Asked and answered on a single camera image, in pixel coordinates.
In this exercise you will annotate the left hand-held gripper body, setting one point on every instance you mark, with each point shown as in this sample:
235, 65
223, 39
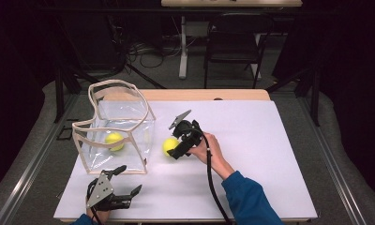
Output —
100, 192

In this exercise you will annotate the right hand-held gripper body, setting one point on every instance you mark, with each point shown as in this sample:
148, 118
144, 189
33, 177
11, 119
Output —
188, 134

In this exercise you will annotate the yellow tennis ball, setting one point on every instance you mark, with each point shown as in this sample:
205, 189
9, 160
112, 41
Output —
169, 145
114, 141

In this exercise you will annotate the clear bag with beige trim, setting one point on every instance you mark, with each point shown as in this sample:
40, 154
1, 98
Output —
113, 159

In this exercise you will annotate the person's left hand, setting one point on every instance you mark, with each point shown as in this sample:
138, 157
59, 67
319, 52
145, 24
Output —
98, 217

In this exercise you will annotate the person's right hand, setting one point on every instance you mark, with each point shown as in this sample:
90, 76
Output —
212, 154

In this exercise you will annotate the white table cover sheet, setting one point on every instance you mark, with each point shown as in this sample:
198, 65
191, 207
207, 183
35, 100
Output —
257, 131

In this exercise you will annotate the white desk leg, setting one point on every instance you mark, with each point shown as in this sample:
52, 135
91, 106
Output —
183, 56

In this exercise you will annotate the black metal stand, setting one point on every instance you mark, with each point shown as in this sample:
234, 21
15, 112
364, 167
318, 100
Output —
315, 100
59, 93

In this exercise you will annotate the black chair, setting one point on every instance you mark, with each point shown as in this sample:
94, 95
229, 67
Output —
235, 40

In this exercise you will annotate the aluminium rail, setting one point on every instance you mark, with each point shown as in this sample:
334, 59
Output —
332, 165
32, 162

